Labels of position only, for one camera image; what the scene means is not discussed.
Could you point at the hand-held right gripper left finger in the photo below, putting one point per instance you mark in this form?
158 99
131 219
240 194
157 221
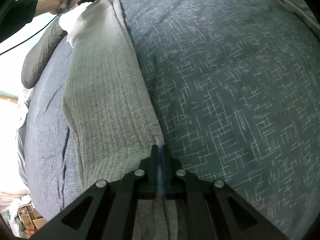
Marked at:
156 170

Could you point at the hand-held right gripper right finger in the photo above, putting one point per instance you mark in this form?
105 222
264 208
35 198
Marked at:
163 170

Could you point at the grey fleece pants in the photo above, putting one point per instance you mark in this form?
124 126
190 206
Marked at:
105 92

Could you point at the person's left forearm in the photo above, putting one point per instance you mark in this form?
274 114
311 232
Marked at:
17 12

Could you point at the person's left hand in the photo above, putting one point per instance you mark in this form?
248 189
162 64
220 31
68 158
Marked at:
50 3

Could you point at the dark grey long pillow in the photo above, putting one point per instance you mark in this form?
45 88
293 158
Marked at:
37 62

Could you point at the blue patterned bedspread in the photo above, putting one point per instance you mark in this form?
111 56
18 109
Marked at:
225 105

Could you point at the light grey blanket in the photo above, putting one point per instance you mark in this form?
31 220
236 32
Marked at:
22 130

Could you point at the clear plastic bag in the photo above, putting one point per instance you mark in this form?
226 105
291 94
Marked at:
12 205

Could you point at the wooden window frame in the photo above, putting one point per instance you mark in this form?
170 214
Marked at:
8 97

